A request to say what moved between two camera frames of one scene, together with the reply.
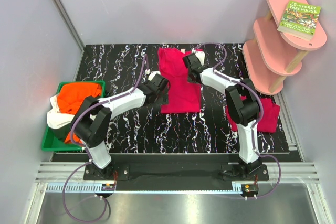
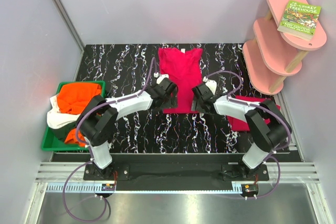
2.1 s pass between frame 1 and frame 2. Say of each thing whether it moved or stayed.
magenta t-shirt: stayed
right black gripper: moved
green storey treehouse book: stayed
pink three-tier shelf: stayed
